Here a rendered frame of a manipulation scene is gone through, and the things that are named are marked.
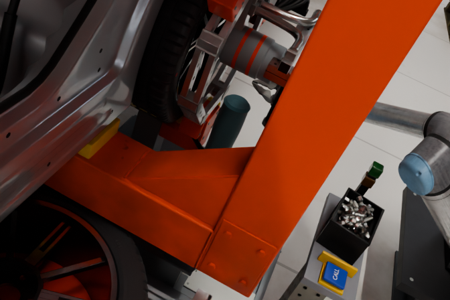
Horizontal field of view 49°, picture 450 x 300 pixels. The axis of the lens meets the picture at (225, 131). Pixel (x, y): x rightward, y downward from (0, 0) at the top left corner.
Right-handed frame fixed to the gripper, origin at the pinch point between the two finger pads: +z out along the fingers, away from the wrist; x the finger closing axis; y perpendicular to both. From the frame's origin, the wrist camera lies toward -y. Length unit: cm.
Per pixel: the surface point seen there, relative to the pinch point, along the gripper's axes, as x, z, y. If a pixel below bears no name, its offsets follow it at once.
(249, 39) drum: 0.9, 4.0, -36.9
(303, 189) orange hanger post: -38, -27, -76
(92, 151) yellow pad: -51, 22, -60
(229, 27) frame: -6, 7, -57
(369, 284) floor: -46, -81, 46
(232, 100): -17.1, 0.7, -30.8
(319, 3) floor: 162, 8, 244
